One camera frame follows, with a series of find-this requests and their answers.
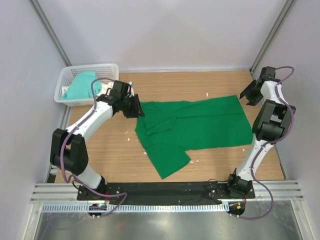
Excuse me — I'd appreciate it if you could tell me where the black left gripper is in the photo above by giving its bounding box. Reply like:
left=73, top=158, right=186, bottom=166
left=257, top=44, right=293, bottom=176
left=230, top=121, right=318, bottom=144
left=121, top=94, right=145, bottom=119

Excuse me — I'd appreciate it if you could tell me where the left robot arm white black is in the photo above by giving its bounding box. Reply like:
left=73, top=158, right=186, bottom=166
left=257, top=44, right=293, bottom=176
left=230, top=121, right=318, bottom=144
left=50, top=79, right=145, bottom=200

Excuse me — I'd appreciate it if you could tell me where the white t shirt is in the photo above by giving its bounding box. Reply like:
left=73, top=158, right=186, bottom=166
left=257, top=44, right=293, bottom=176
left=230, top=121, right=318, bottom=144
left=61, top=83, right=113, bottom=96

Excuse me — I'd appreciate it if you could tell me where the white plastic basket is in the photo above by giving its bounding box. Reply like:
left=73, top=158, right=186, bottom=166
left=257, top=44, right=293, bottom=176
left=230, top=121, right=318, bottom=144
left=54, top=63, right=119, bottom=107

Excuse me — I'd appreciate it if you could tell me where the teal t shirt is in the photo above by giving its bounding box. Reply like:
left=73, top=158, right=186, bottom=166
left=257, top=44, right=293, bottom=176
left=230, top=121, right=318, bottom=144
left=60, top=71, right=102, bottom=100

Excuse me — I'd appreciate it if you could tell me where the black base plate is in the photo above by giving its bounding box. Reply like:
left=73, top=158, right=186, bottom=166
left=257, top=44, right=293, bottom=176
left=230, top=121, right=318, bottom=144
left=76, top=181, right=256, bottom=206

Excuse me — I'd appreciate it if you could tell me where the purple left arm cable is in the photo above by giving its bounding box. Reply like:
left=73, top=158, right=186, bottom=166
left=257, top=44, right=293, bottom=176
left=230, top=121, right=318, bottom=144
left=59, top=78, right=130, bottom=217

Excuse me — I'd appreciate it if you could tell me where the aluminium frame rail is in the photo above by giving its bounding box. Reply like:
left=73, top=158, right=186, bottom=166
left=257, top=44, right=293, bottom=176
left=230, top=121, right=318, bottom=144
left=30, top=180, right=303, bottom=206

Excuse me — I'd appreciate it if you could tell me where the white slotted cable duct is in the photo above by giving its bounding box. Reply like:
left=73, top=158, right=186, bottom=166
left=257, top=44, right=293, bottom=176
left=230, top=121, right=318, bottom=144
left=41, top=202, right=229, bottom=214

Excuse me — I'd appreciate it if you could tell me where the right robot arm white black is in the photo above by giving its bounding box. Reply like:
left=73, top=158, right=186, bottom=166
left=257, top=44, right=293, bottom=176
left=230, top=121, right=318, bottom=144
left=225, top=66, right=296, bottom=199

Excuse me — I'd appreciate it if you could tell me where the green t shirt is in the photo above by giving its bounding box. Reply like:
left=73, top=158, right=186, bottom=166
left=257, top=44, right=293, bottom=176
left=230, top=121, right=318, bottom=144
left=135, top=95, right=253, bottom=179

